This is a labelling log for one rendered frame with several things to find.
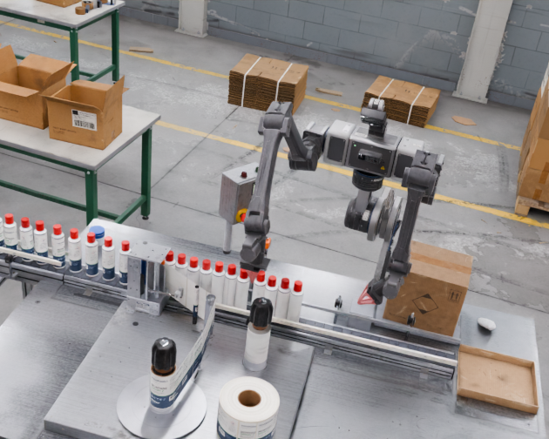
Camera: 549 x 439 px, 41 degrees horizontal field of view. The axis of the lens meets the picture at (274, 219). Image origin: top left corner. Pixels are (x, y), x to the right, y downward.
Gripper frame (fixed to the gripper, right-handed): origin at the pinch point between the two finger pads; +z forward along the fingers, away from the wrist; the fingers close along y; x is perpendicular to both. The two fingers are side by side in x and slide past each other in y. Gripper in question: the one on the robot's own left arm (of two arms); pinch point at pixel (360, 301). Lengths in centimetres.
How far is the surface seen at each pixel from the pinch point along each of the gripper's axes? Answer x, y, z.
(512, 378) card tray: 65, -6, -24
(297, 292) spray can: -17.6, 1.1, 17.2
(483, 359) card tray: 56, -13, -17
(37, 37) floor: -245, -456, 325
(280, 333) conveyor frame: -8.1, 4.5, 34.6
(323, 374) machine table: 10.1, 18.7, 23.4
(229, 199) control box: -63, 0, 11
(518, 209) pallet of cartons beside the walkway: 136, -295, 7
